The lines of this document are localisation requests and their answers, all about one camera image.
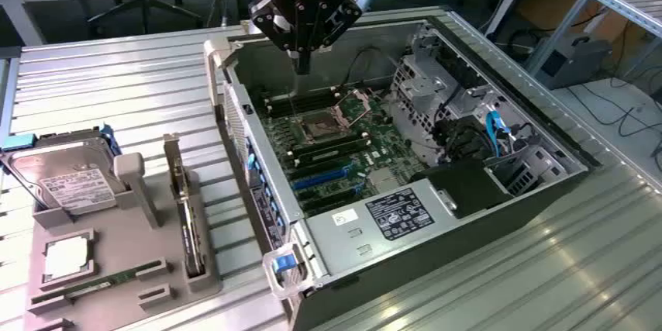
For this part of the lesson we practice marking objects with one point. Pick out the silver CPU chip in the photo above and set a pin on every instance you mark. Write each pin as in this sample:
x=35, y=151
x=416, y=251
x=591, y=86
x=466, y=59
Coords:
x=64, y=257

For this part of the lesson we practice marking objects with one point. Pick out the silver metal drive cage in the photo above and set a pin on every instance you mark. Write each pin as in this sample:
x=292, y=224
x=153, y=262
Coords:
x=414, y=87

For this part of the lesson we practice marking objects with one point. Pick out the low-profile graphics card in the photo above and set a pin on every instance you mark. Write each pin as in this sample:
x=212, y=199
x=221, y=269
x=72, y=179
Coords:
x=185, y=211

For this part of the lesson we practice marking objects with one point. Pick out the aluminium slat table frame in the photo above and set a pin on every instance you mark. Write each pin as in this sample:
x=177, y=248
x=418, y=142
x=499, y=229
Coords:
x=630, y=1

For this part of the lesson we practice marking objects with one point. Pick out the grey parts rack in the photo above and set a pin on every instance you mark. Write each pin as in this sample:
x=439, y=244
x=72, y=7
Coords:
x=155, y=269

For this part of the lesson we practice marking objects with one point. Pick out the silver chipset heatsink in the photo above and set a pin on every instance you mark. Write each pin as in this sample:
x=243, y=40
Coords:
x=388, y=180

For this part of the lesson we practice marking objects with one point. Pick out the black expansion slot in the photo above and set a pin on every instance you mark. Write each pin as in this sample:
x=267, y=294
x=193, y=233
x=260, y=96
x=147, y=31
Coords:
x=331, y=193
x=333, y=204

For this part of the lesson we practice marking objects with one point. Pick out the black plastic air shroud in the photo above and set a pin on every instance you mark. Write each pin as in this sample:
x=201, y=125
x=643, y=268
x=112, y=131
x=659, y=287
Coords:
x=464, y=187

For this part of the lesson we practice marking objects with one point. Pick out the silver power supply unit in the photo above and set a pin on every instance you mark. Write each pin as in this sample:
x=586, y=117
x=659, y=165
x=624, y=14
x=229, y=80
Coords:
x=340, y=238

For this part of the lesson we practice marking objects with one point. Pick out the hard disk drive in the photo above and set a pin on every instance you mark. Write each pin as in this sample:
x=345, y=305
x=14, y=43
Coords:
x=61, y=176

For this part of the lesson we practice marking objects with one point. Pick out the open grey PC case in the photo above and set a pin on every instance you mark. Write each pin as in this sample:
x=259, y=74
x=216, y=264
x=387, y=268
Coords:
x=439, y=261

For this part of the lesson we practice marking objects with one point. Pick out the silver disk bay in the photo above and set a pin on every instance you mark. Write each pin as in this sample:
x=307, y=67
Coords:
x=522, y=180

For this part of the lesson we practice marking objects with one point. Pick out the metal socket cover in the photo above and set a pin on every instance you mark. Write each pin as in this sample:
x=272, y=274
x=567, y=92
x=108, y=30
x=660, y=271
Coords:
x=364, y=108

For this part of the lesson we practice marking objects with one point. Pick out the black office chair base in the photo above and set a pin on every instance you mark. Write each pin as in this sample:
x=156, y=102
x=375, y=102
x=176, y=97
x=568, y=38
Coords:
x=144, y=9

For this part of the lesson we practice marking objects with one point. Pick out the green RAM stick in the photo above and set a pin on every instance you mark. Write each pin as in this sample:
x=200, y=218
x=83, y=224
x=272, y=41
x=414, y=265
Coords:
x=97, y=283
x=331, y=152

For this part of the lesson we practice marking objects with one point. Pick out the CPU socket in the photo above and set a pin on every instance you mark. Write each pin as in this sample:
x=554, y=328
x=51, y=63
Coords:
x=317, y=125

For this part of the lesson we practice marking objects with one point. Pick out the blue expansion slot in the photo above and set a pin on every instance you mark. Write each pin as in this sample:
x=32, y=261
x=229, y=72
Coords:
x=320, y=176

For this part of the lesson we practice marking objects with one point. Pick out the grey equipment box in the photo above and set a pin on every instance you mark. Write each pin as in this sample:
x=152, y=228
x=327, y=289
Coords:
x=579, y=59

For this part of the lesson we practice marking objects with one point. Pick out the thin locking lever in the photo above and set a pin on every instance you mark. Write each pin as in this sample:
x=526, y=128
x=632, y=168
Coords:
x=295, y=106

